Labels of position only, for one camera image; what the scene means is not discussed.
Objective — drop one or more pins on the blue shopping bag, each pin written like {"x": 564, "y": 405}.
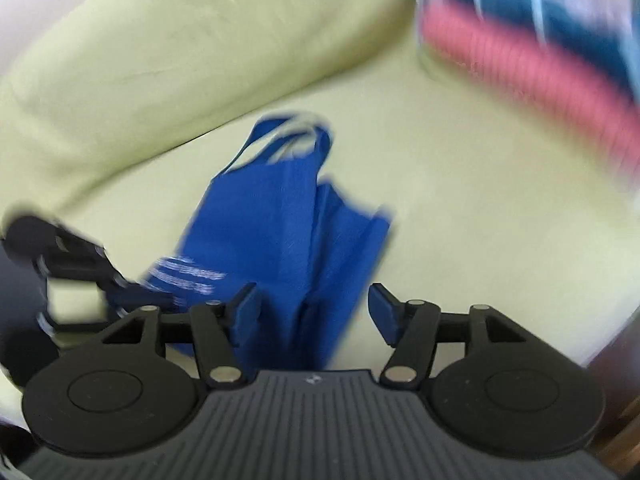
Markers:
{"x": 270, "y": 225}

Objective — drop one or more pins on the teal striped towel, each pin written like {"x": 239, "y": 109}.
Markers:
{"x": 575, "y": 15}

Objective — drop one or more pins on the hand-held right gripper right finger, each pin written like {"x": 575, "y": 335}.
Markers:
{"x": 384, "y": 312}

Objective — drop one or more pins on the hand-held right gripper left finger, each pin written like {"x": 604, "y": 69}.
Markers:
{"x": 246, "y": 312}

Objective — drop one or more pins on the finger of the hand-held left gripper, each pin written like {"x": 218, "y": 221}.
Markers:
{"x": 60, "y": 247}
{"x": 75, "y": 324}

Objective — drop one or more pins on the green covered sofa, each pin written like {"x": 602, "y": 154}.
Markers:
{"x": 475, "y": 220}

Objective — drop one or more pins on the pink ribbed towel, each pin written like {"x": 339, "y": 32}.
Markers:
{"x": 525, "y": 65}

